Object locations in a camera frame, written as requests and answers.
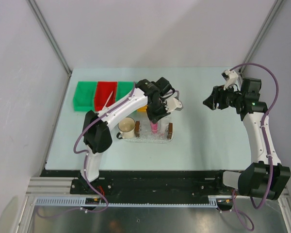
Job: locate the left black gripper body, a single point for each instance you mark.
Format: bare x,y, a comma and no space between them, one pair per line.
156,110

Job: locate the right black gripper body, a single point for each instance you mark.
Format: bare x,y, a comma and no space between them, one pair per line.
228,97

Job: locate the white toothpaste tube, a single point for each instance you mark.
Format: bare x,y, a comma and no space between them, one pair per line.
164,123

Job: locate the pink toothpaste tube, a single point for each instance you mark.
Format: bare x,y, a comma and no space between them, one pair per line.
154,127

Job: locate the clear holder with brown ends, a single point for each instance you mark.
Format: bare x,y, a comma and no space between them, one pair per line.
169,130

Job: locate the cream enamel mug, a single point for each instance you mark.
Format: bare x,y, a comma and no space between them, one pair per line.
126,128

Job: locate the white pink toothbrush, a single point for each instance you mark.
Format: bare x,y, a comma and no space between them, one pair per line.
107,101

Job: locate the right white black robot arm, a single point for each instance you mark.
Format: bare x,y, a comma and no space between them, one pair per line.
266,177

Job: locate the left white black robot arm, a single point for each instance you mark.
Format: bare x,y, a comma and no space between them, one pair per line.
96,135

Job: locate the clear oval glass tray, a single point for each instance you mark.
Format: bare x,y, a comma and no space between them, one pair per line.
146,136

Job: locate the yellow plastic bin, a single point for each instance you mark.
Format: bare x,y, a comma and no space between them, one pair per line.
142,109

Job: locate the green plastic bin middle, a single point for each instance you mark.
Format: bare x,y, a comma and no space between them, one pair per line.
123,88

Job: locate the green plastic bin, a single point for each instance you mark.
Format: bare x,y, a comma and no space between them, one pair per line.
83,100
123,88

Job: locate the red plastic bin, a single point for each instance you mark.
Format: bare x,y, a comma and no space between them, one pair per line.
103,90

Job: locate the green plastic bin left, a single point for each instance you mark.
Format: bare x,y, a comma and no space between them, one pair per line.
83,100

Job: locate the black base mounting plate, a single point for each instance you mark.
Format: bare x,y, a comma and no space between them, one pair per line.
147,185

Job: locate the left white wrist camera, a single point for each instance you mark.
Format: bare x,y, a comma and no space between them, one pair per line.
173,104

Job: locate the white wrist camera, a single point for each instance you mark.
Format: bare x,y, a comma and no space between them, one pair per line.
173,104
230,77

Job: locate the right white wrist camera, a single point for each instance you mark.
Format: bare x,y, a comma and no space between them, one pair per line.
230,77

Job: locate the white slotted cable duct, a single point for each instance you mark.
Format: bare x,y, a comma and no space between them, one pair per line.
211,201

